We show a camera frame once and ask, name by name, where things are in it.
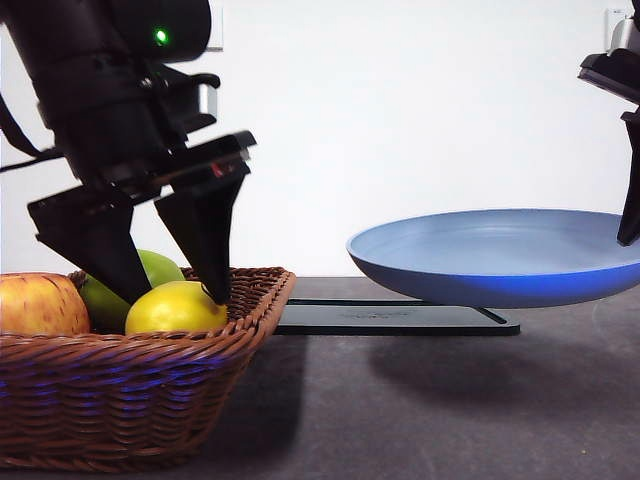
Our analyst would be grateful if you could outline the green apple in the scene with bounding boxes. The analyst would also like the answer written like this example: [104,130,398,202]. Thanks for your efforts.
[79,249,186,331]

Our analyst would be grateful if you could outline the red yellow apple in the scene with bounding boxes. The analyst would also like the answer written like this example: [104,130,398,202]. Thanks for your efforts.
[0,272,92,337]

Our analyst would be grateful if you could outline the yellow lemon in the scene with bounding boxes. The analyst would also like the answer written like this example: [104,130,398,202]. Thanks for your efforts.
[124,280,229,336]

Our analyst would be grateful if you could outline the blue plate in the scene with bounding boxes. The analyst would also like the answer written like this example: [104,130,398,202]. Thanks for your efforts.
[345,208,640,309]

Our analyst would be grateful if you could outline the white wall socket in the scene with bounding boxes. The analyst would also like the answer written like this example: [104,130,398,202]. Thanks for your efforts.
[207,6,225,53]
[604,8,632,54]

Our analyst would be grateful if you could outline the black cable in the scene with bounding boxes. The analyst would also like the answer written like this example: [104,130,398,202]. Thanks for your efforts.
[0,92,64,174]

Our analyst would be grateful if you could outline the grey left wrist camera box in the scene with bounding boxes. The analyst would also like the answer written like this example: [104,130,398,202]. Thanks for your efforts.
[197,82,222,117]

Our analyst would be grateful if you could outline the brown wicker basket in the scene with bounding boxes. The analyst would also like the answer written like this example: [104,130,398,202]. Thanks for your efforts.
[0,266,299,472]

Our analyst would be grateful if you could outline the black flat tray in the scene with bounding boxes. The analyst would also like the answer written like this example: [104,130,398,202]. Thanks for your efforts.
[272,298,521,337]

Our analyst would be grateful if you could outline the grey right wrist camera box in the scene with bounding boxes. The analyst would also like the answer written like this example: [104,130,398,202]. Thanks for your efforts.
[610,16,640,54]

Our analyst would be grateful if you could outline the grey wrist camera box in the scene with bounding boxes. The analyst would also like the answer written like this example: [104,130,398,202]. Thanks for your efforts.
[197,82,222,117]
[610,16,640,54]

